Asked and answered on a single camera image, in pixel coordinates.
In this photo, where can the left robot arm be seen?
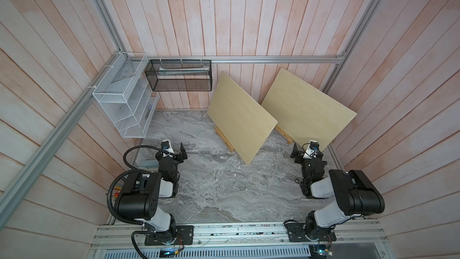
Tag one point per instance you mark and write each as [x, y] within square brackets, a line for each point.
[133, 197]

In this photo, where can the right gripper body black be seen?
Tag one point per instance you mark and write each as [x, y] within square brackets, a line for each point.
[305, 164]

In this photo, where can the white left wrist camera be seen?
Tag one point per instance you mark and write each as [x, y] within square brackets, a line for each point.
[167, 148]

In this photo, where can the wooden easel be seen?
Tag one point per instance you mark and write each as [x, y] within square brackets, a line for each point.
[285, 135]
[225, 140]

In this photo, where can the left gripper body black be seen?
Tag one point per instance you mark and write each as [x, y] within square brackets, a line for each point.
[178, 159]

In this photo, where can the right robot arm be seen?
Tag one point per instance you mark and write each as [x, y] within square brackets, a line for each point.
[353, 193]

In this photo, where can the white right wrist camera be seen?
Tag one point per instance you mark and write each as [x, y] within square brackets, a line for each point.
[311, 150]

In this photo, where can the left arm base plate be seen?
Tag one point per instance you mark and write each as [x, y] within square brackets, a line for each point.
[174, 236]

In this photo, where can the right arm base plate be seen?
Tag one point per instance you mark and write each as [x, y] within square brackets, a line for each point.
[302, 232]

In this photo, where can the plywood board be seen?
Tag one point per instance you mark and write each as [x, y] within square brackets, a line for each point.
[305, 113]
[240, 118]

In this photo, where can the white wire mesh shelf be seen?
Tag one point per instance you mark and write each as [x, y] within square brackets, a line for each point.
[125, 95]

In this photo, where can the black mesh basket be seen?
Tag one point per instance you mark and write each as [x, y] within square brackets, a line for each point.
[179, 75]

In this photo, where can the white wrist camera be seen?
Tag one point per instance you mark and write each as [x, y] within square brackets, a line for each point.
[167, 148]
[311, 150]

